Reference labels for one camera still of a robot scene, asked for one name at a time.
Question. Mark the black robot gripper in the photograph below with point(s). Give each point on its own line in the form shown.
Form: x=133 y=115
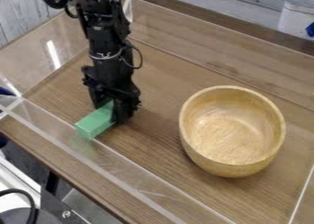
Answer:
x=108 y=80

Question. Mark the green rectangular block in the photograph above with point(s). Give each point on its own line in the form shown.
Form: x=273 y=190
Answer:
x=96 y=122

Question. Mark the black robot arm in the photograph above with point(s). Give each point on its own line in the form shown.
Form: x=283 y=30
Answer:
x=104 y=25

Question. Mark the brown wooden bowl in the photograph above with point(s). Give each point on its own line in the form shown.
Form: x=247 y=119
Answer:
x=231 y=129

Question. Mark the clear acrylic front barrier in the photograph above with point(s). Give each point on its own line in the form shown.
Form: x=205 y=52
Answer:
x=133 y=194

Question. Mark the blue object at left edge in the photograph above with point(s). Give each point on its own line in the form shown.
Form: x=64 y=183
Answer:
x=4 y=91

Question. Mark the blue object at edge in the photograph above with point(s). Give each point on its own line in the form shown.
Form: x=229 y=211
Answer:
x=310 y=30
x=4 y=91

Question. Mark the black table leg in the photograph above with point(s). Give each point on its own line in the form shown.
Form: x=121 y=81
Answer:
x=52 y=183

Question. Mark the white cylindrical container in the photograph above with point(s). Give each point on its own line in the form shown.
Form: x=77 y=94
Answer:
x=295 y=18

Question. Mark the blue object at right edge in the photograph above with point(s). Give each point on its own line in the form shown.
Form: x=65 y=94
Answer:
x=310 y=30

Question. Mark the clear acrylic corner bracket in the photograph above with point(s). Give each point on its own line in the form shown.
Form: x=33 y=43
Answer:
x=126 y=9

